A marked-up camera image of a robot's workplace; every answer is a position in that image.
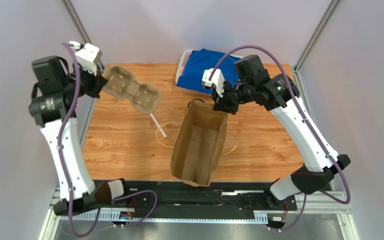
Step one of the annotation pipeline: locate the cardboard cup carrier tray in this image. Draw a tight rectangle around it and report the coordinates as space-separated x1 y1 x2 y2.
102 65 162 114

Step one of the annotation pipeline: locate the brown paper bag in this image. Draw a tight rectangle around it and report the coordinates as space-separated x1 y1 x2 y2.
155 98 228 187

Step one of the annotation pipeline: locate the white straw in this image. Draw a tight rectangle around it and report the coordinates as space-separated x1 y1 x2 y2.
149 113 167 138

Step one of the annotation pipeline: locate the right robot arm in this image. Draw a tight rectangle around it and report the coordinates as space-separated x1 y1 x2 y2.
201 55 351 209

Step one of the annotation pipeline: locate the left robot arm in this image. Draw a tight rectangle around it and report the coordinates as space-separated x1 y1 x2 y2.
28 55 125 216

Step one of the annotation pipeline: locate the blue folded cloth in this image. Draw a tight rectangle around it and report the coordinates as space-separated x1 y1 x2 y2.
177 48 243 95

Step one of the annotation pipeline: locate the white plastic basket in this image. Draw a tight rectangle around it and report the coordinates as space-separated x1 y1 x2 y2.
175 49 243 97

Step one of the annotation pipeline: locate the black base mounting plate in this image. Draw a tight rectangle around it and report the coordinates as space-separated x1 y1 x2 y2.
92 179 332 221

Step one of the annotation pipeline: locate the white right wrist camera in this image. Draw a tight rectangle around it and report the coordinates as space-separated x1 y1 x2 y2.
201 68 225 97

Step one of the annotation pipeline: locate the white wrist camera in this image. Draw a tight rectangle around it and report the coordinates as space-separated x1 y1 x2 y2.
73 42 103 76
201 68 225 97

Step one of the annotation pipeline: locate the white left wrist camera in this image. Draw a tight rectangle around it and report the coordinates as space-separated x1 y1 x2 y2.
73 42 103 76

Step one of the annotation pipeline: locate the aluminium frame rail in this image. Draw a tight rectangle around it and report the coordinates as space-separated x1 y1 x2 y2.
38 186 361 240

